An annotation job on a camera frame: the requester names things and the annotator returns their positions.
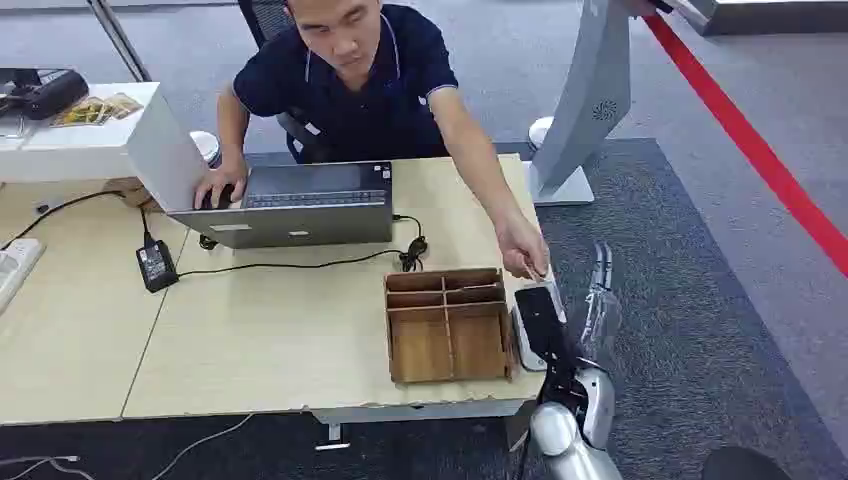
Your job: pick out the person's left hand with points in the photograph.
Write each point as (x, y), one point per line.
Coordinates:
(522, 245)

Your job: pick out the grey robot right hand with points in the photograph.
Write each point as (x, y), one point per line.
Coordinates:
(601, 311)

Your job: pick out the person's right hand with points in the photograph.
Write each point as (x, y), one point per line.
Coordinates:
(222, 177)

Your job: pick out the black computer mouse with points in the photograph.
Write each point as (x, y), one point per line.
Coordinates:
(222, 197)

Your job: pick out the printed card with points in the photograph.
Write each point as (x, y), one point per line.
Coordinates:
(556, 298)

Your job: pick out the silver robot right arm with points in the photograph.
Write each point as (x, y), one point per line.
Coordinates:
(570, 437)

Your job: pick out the white round stool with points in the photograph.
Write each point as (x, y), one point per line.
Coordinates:
(206, 146)

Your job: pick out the white cabinet box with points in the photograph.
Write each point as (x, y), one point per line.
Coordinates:
(152, 146)

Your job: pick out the grey laptop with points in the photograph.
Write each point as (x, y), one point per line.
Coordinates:
(298, 222)

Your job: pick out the brown cardboard piece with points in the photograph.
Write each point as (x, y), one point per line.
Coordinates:
(132, 193)

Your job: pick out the dark grey carpet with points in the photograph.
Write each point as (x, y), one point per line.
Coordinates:
(696, 331)

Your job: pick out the black power adapter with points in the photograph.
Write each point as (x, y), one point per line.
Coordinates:
(156, 265)

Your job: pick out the white round base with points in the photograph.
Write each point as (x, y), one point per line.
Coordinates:
(538, 132)

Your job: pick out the wooden compartment box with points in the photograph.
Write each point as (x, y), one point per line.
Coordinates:
(450, 344)

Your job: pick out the printed cards pile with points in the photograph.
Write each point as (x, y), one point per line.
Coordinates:
(96, 110)

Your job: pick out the grey kiosk stand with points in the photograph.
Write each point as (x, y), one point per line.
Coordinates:
(590, 99)

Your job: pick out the black office chair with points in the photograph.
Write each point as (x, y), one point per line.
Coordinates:
(265, 20)

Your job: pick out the person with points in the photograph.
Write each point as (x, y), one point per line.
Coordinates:
(371, 99)

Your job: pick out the grey slanted pole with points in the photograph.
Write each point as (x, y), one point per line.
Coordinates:
(119, 40)

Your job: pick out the black desktop device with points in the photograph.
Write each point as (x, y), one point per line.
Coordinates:
(50, 93)

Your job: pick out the red floor tape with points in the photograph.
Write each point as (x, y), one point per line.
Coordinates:
(748, 142)

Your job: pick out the white power strip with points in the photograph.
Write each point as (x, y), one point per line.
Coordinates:
(14, 265)

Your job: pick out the grey raised platform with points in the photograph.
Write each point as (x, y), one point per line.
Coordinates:
(768, 16)

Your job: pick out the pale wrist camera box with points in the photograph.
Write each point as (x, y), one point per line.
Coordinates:
(538, 324)

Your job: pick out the grey desk frame bracket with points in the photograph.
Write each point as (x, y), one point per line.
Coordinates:
(411, 412)

